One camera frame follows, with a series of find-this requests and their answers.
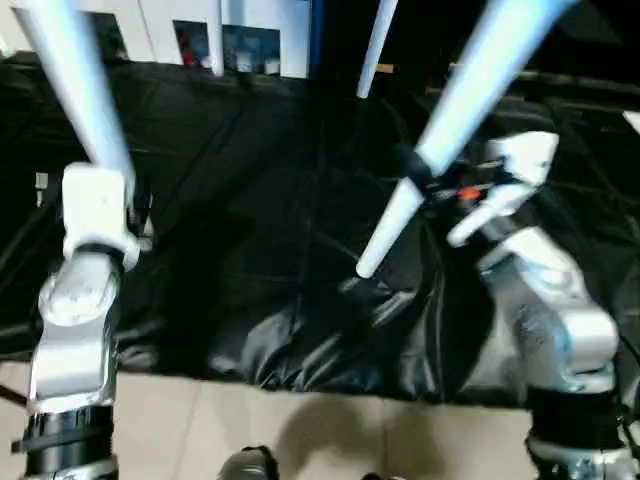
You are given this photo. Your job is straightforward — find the dark shoe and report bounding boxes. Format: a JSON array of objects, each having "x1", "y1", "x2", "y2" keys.
[{"x1": 214, "y1": 446, "x2": 277, "y2": 480}]

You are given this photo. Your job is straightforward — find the white plastic table leg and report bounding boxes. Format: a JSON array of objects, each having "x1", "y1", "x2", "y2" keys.
[
  {"x1": 10, "y1": 0, "x2": 139, "y2": 186},
  {"x1": 207, "y1": 0, "x2": 227, "y2": 77},
  {"x1": 354, "y1": 0, "x2": 579, "y2": 281},
  {"x1": 356, "y1": 0, "x2": 399, "y2": 100}
]

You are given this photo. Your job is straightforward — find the black plastic table mat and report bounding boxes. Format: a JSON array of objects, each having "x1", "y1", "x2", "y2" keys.
[{"x1": 0, "y1": 55, "x2": 640, "y2": 406}]

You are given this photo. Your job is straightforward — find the white glass-door cabinet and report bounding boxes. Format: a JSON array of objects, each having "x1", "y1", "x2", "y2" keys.
[{"x1": 85, "y1": 0, "x2": 313, "y2": 79}]

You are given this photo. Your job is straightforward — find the black metal stand leg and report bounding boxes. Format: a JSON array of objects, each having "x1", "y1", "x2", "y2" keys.
[{"x1": 0, "y1": 382, "x2": 29, "y2": 409}]

